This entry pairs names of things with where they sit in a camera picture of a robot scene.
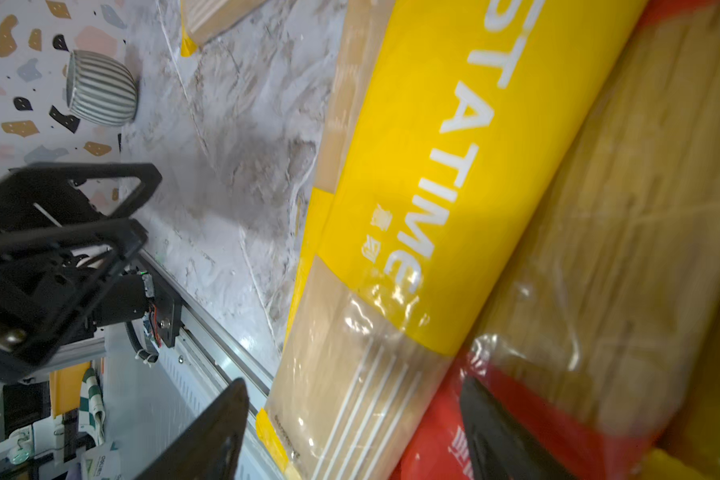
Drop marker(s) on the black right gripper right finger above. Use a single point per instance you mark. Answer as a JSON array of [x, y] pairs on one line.
[[499, 446]]

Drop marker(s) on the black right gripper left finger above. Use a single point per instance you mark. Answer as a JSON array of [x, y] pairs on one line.
[[210, 447]]

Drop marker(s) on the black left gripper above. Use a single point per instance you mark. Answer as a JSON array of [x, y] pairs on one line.
[[60, 285]]

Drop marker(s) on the red bottom spaghetti bag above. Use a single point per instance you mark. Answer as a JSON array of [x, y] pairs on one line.
[[590, 335]]

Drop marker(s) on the yellow Pastatime spaghetti bag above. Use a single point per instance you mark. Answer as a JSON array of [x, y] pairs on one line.
[[690, 448]]

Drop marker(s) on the yellow spaghetti bag lying crosswise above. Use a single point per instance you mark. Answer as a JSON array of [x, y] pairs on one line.
[[203, 20]]

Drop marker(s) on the yellow spaghetti bag front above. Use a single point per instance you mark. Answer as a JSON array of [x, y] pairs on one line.
[[470, 108]]

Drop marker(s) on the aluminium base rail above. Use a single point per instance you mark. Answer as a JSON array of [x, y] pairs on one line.
[[148, 407]]

